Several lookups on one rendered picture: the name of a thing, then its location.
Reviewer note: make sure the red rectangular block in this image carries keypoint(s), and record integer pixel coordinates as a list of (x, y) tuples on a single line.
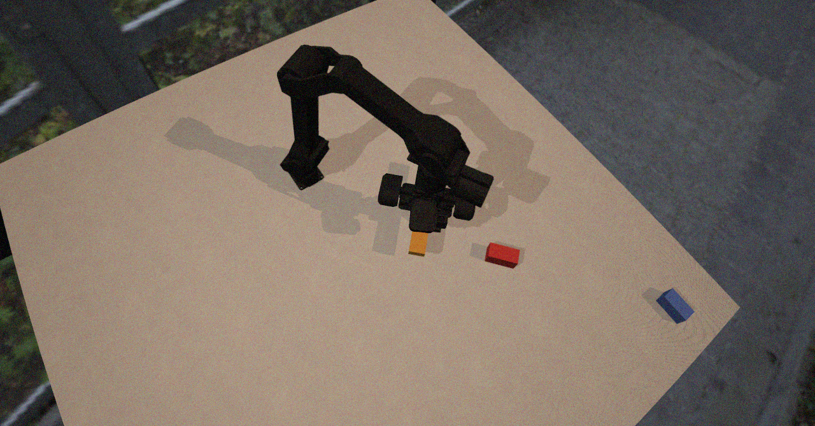
[(502, 255)]

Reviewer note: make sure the orange bar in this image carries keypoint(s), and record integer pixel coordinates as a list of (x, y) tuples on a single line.
[(418, 243)]

